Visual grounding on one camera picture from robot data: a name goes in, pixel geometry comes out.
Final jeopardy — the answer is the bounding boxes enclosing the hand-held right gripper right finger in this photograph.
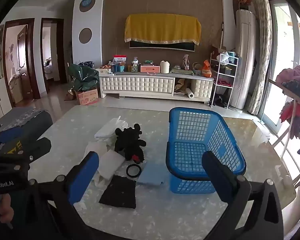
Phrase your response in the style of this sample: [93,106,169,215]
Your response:
[201,151,284,240]

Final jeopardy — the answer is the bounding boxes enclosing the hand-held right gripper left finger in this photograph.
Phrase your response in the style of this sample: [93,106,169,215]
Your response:
[21,151,100,240]

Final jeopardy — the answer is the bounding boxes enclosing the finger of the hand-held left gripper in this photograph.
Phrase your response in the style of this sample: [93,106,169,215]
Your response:
[0,126,25,152]
[0,137,52,167]

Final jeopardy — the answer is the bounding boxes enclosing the white foam block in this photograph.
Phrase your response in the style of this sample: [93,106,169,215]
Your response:
[99,149,125,178]

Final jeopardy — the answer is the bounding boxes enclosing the black square cloth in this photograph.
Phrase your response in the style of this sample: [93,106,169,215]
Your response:
[99,175,137,209]

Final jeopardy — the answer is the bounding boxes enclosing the black ring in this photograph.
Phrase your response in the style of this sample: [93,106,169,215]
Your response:
[126,164,142,178]

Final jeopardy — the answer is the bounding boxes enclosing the blue plastic basket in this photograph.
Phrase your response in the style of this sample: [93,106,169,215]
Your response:
[165,107,247,194]

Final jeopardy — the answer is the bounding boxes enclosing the black plush toy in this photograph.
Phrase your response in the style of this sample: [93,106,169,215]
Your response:
[114,124,147,164]

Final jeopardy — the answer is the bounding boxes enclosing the person's left hand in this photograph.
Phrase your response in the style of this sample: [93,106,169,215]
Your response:
[0,194,15,230]

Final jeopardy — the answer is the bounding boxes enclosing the grey chair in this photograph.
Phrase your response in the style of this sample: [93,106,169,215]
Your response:
[0,106,53,140]

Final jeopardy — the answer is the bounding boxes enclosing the cardboard box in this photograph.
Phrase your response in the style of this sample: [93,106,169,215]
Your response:
[75,87,99,106]

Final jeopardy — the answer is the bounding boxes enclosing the black bag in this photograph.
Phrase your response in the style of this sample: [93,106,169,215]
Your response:
[212,94,228,108]

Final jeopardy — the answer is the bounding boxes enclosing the red hanging clothes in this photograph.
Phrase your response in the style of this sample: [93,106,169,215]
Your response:
[280,100,300,139]

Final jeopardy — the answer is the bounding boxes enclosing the orange bag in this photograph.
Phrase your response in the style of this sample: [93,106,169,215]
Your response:
[202,59,212,78]

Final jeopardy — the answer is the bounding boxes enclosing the green flat box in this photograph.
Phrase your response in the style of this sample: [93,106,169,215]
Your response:
[170,69,194,75]

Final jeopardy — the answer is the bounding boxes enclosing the white tufted TV cabinet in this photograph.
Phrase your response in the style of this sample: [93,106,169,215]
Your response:
[99,71,214,103]

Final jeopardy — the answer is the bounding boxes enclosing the clothes drying rack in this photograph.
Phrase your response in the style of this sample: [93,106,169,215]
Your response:
[267,79,300,188]

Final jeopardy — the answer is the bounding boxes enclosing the white plastic bag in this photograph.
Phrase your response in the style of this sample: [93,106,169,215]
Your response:
[216,52,230,64]

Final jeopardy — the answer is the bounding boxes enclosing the pink drawer box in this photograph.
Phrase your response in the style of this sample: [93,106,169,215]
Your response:
[140,64,161,73]

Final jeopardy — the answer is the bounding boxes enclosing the standing air conditioner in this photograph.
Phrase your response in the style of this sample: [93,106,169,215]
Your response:
[229,9,257,110]

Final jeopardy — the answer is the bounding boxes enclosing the pink clothes pile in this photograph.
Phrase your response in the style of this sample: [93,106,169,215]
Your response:
[276,65,300,95]

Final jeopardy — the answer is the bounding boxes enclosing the black television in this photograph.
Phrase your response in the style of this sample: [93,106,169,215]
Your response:
[129,40,196,53]

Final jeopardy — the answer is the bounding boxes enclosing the glass sliding door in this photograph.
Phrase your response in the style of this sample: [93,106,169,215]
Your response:
[262,0,300,130]

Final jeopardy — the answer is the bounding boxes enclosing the patterned curtain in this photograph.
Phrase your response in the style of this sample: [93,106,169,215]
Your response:
[247,0,274,115]

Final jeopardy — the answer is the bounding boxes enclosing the yellow fringed cloth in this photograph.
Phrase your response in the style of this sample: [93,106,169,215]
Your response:
[124,14,202,46]

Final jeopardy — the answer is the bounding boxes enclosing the brown door frame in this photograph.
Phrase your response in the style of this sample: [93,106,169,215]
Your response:
[2,18,42,103]
[40,17,68,93]

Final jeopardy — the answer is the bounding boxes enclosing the white wire shelf rack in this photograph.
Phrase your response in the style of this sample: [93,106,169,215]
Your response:
[210,51,239,109]

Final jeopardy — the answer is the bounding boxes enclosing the blue round wall plate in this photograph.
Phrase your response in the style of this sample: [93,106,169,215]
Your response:
[79,0,96,13]

